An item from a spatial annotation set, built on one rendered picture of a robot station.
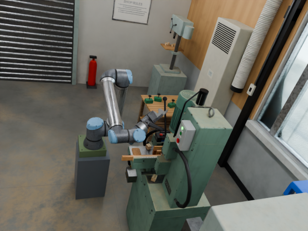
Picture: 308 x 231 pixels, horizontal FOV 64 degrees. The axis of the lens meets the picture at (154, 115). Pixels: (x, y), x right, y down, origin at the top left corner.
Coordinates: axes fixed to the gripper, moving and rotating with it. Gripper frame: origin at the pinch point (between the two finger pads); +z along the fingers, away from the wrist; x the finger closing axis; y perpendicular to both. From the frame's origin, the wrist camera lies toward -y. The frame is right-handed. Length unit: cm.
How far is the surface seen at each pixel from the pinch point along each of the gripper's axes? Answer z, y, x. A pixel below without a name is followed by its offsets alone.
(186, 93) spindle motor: 14.0, 2.2, -17.8
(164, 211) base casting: -48, -54, -2
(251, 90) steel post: 127, -55, 58
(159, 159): -28.4, -22.3, -5.3
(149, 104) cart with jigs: 52, 4, 156
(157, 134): -7.2, -13.6, 27.6
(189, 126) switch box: -11.5, -10.7, -43.0
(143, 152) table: -27.1, -17.0, 26.8
